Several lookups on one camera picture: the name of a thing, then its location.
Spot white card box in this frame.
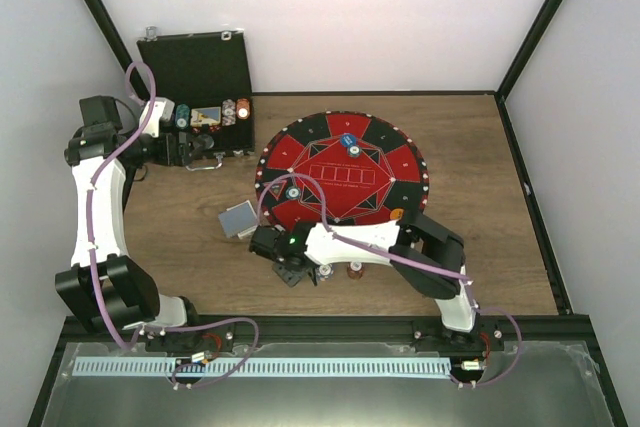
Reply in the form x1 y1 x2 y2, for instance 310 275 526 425
237 226 256 239

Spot light blue slotted cable duct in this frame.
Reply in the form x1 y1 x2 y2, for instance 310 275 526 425
71 356 451 379

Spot black aluminium frame post left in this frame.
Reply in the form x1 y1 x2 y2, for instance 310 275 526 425
83 0 133 71

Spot metal sheet front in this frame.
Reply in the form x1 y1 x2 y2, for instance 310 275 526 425
34 342 614 426

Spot black aluminium frame post right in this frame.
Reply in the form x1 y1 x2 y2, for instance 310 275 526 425
497 0 594 98

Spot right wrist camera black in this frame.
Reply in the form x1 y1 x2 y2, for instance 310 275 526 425
249 226 289 262

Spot round red black poker mat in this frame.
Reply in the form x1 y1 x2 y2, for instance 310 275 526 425
254 111 430 230

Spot clear dealer button in case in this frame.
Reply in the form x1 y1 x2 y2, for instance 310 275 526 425
193 134 215 151

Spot blue white chips in case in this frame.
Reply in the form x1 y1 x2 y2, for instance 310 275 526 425
221 99 237 126

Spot black poker case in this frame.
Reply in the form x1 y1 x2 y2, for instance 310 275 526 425
137 30 255 160

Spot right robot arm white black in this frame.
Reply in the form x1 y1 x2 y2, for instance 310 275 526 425
263 212 480 350

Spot brown poker chip stack table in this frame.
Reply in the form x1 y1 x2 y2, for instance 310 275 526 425
347 262 364 280

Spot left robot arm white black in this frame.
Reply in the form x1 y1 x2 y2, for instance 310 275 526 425
55 96 205 351

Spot triangular all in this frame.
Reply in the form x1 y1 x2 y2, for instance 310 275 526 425
267 180 288 201

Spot orange round button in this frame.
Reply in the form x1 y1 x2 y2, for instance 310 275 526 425
390 208 405 220

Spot card deck in case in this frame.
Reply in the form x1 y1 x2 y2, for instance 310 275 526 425
190 106 221 127

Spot orange chips in case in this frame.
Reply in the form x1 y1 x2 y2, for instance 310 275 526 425
236 98 251 120

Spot blue small blind button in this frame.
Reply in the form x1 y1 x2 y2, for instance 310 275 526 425
340 133 357 148

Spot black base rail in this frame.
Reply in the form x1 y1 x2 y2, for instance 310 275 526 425
58 315 597 355

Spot green chip stack in case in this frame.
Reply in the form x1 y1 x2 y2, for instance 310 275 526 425
174 104 191 129

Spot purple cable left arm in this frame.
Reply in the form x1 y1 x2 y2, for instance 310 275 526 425
87 61 161 353

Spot silver case handle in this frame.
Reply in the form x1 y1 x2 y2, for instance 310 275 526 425
186 153 225 172

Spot black aluminium frame post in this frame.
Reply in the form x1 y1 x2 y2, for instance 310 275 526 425
83 0 133 71
497 0 594 98

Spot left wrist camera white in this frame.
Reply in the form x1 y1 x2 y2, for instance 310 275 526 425
139 97 175 138

